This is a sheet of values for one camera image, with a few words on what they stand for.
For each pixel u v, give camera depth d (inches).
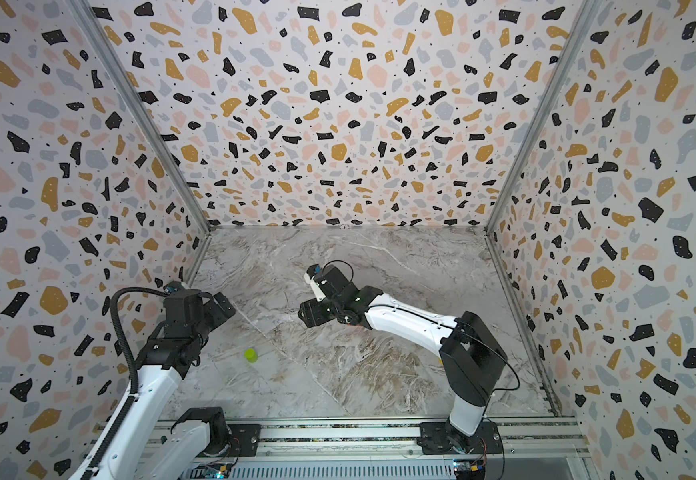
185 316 22.6
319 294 28.8
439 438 29.2
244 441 28.8
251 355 33.7
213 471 27.6
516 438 30.0
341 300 25.1
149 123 35.1
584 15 28.3
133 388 18.4
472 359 17.8
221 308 28.6
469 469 28.2
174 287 26.5
